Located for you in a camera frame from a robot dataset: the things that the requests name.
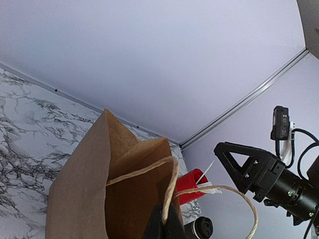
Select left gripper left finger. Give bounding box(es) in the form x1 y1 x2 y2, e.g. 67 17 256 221
143 204 164 239

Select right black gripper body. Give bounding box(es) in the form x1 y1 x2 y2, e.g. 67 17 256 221
245 154 285 202

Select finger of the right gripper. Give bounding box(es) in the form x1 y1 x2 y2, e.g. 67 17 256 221
214 142 272 194

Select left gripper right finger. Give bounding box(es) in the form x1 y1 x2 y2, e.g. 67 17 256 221
164 204 186 239

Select black paper coffee cup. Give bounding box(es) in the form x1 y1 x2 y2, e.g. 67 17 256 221
184 217 214 239

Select black plastic cup lid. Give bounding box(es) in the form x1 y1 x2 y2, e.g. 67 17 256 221
193 217 214 239

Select brown paper bag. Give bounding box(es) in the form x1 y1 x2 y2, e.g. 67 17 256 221
45 110 183 239

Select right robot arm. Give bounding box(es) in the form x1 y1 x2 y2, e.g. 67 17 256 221
214 142 319 226

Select white sugar packets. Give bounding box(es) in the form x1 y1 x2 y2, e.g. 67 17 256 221
197 182 222 194

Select white straw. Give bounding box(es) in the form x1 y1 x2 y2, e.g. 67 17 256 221
196 160 215 185

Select red cylindrical holder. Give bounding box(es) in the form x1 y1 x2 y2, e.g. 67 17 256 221
176 168 208 205

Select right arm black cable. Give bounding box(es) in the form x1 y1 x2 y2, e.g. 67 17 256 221
274 128 319 239

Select right aluminium frame post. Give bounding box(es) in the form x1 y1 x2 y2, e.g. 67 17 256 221
179 48 309 151

